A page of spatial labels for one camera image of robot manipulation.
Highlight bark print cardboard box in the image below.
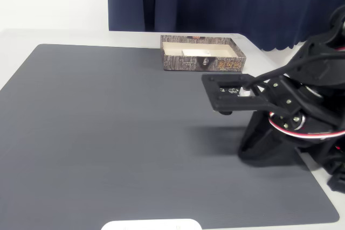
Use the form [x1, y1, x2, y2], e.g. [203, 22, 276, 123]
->
[160, 34, 247, 73]

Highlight white flat device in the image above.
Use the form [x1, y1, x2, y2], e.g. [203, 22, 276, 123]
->
[101, 218, 203, 230]

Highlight grey rubber desk mat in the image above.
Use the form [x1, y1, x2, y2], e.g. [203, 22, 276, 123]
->
[0, 43, 340, 228]

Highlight black camera cable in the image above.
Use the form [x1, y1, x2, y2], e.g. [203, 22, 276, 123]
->
[241, 51, 345, 94]

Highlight red white servo wire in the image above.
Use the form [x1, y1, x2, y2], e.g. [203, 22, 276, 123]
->
[268, 116, 345, 141]

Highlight black wrist camera mount plate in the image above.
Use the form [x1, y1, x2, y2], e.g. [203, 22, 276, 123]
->
[201, 73, 273, 116]

